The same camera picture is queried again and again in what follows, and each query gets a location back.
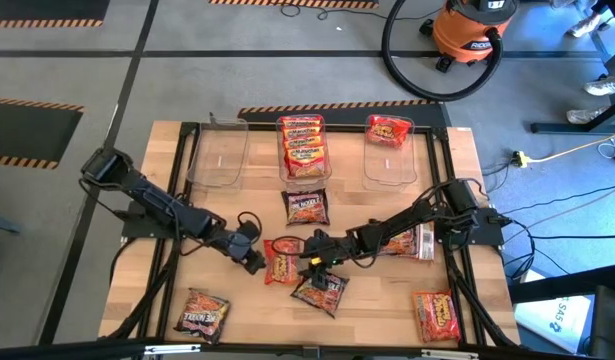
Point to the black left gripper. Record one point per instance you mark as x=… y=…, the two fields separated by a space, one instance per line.
x=241 y=241

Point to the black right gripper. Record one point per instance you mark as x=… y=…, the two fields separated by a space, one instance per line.
x=324 y=247

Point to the black fire noodle pack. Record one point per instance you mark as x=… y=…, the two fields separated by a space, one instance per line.
x=202 y=315
x=402 y=246
x=322 y=300
x=305 y=209

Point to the orange spicy chicken noodle pack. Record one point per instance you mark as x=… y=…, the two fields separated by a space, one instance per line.
x=387 y=131
x=436 y=316
x=282 y=267
x=427 y=242

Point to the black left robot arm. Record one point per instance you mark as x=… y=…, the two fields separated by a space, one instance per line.
x=152 y=200

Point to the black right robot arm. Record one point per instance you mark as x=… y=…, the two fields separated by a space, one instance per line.
x=412 y=217

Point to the clear plastic bin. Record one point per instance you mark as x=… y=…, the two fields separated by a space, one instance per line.
x=307 y=181
x=212 y=145
x=389 y=170

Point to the black hazard striped floor mat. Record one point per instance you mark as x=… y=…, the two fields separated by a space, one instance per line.
x=342 y=115
x=27 y=135
x=37 y=10
x=287 y=3

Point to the orange shop vacuum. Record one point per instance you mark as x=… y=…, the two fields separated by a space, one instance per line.
x=387 y=55
x=462 y=30

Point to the white cardboard box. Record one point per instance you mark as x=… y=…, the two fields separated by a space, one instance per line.
x=552 y=320

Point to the black bar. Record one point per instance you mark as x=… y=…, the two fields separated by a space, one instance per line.
x=562 y=287

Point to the black stand leg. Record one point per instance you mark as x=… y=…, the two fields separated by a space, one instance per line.
x=562 y=127

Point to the person's shoe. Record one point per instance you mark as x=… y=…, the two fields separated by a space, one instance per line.
x=584 y=116
x=604 y=86
x=584 y=26

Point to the person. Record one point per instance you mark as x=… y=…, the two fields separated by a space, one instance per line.
x=599 y=6

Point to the black table frame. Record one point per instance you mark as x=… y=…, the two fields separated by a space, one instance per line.
x=167 y=260

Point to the silver frame bracket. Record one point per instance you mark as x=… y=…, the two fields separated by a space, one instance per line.
x=172 y=348
x=449 y=354

